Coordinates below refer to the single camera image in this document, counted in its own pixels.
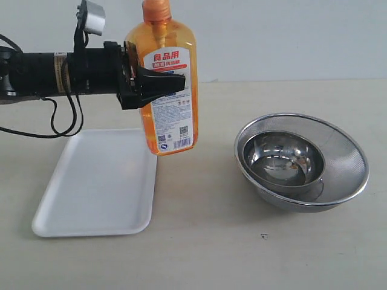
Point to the orange pump soap bottle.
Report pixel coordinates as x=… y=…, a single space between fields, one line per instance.
x=163 y=55

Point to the steel mesh colander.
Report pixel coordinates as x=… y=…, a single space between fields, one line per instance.
x=346 y=167

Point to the small stainless steel bowl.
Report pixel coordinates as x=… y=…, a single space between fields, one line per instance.
x=285 y=163

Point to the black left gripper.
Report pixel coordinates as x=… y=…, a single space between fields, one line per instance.
x=95 y=71

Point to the white rectangular foam tray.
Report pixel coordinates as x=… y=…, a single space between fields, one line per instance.
x=103 y=185

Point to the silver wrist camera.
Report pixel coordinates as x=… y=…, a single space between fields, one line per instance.
x=91 y=17

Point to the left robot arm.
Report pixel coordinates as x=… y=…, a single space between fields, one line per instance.
x=30 y=76

